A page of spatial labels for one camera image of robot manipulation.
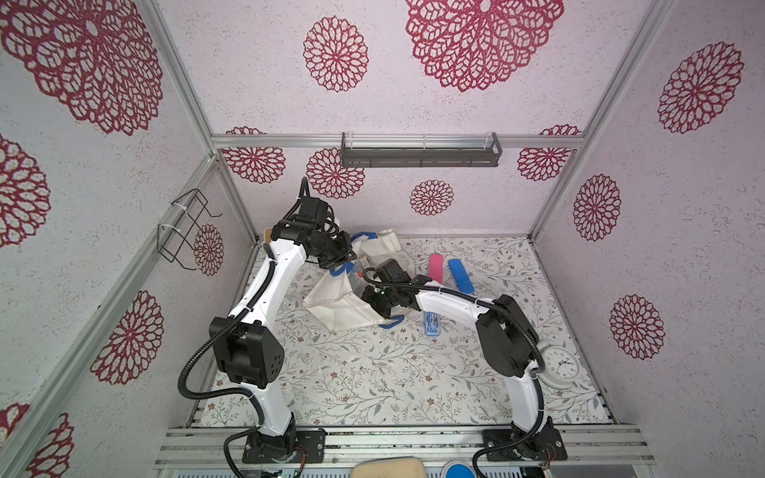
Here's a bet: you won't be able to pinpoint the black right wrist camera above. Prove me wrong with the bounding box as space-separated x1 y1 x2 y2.
375 259 412 286

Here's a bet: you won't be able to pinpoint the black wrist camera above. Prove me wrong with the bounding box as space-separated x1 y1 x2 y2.
297 197 330 228
375 259 412 286

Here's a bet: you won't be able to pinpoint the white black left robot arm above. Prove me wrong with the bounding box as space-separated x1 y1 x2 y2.
210 230 355 437

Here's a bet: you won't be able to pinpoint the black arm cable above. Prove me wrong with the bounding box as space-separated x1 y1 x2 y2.
176 256 277 428
361 265 548 478

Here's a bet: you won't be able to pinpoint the white canvas bag blue handles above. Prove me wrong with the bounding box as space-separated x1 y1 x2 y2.
303 229 416 332

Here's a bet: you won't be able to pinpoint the beige cushion at base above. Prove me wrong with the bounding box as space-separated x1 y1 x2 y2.
349 457 428 478

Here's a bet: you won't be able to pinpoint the clear blue compass set case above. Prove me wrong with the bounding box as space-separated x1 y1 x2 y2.
424 312 441 338

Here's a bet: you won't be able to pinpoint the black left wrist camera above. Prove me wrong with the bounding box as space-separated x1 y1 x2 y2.
297 197 330 228

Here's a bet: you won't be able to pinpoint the black wire wall rack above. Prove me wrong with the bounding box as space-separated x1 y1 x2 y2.
155 188 225 277

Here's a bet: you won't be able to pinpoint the white alarm clock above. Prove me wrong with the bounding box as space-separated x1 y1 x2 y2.
539 344 583 390

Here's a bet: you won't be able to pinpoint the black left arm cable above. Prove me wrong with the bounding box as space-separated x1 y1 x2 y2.
176 256 277 428

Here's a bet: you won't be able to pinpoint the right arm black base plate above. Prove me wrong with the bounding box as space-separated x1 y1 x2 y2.
482 423 568 462

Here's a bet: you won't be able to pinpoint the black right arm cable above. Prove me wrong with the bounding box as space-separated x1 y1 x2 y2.
361 265 548 478

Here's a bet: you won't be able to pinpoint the blue round object at base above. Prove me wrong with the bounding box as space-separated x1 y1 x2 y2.
439 461 476 478

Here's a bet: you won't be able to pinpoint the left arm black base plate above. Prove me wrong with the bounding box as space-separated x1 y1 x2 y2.
242 428 327 464

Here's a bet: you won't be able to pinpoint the pink case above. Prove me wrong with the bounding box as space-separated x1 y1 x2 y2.
428 254 444 284

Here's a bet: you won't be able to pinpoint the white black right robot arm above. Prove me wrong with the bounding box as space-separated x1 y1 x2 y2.
362 282 546 434

